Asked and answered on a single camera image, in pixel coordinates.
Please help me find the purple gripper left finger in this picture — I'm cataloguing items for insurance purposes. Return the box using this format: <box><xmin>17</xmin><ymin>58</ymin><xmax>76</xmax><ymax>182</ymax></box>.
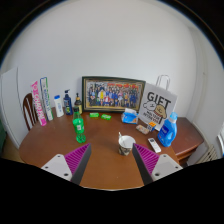
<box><xmin>42</xmin><ymin>144</ymin><xmax>91</xmax><ymax>185</ymax></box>

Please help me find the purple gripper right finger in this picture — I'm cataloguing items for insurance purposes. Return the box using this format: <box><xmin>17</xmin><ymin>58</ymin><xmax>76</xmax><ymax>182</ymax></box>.
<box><xmin>132</xmin><ymin>143</ymin><xmax>182</xmax><ymax>185</ymax></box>

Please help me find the white remote control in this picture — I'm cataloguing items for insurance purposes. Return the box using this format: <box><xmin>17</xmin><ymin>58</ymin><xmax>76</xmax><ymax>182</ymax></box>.
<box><xmin>148</xmin><ymin>138</ymin><xmax>161</xmax><ymax>153</ymax></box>

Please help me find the patterned paper cup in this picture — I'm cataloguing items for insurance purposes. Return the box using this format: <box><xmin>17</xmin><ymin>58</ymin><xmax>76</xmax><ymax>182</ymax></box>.
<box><xmin>118</xmin><ymin>134</ymin><xmax>135</xmax><ymax>156</ymax></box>

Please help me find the small snack packet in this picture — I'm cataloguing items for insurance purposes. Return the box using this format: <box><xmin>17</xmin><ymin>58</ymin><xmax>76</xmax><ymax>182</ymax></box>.
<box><xmin>136</xmin><ymin>125</ymin><xmax>149</xmax><ymax>135</ymax></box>

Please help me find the blue detergent bottle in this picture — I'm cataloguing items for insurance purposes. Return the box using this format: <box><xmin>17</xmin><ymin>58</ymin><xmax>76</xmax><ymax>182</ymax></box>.
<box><xmin>157</xmin><ymin>112</ymin><xmax>178</xmax><ymax>147</ymax></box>

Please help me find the small colourful cube box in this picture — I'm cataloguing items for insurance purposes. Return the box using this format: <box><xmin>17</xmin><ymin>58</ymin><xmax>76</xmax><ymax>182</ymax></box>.
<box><xmin>147</xmin><ymin>122</ymin><xmax>156</xmax><ymax>131</ymax></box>

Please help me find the green plastic soda bottle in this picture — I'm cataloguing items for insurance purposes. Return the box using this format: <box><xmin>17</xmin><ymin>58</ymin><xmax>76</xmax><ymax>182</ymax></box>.
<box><xmin>73</xmin><ymin>107</ymin><xmax>86</xmax><ymax>143</ymax></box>

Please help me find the blue tissue pack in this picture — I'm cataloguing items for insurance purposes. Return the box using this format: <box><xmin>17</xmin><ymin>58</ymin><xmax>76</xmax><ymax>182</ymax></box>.
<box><xmin>121</xmin><ymin>108</ymin><xmax>138</xmax><ymax>124</ymax></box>

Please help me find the green soap bar left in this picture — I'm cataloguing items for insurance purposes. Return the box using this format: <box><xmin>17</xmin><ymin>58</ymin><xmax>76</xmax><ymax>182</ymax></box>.
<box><xmin>89</xmin><ymin>112</ymin><xmax>99</xmax><ymax>118</ymax></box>

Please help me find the white radiator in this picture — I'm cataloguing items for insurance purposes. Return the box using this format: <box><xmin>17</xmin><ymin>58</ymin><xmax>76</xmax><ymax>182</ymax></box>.
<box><xmin>199</xmin><ymin>145</ymin><xmax>217</xmax><ymax>163</ymax></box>

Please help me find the white lotion bottle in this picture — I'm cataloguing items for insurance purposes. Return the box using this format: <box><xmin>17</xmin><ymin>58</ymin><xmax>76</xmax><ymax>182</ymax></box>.
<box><xmin>54</xmin><ymin>95</ymin><xmax>64</xmax><ymax>117</ymax></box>

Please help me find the amber pump bottle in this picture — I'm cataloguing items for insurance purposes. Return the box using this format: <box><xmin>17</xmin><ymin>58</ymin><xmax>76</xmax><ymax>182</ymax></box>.
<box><xmin>74</xmin><ymin>93</ymin><xmax>82</xmax><ymax>114</ymax></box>

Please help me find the white gift paper bag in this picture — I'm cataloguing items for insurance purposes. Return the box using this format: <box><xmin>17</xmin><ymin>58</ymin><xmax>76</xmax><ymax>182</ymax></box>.
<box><xmin>138</xmin><ymin>75</ymin><xmax>177</xmax><ymax>130</ymax></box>

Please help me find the white green tall box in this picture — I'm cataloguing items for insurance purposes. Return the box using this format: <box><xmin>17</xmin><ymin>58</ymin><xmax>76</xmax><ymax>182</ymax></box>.
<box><xmin>40</xmin><ymin>77</ymin><xmax>53</xmax><ymax>121</ymax></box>

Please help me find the dark blue pump bottle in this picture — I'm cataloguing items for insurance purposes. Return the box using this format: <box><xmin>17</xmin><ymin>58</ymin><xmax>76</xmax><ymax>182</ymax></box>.
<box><xmin>63</xmin><ymin>89</ymin><xmax>73</xmax><ymax>115</ymax></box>

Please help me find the wooden chair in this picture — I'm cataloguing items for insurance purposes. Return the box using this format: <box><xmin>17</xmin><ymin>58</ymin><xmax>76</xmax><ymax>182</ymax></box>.
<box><xmin>23</xmin><ymin>93</ymin><xmax>38</xmax><ymax>130</ymax></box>

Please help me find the framed group photo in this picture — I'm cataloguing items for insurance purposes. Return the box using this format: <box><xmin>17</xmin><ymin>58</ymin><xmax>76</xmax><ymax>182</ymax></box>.
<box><xmin>82</xmin><ymin>76</ymin><xmax>146</xmax><ymax>112</ymax></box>

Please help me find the pink tall box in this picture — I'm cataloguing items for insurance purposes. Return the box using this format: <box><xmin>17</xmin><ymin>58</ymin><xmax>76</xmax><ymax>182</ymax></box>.
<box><xmin>31</xmin><ymin>81</ymin><xmax>47</xmax><ymax>126</ymax></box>

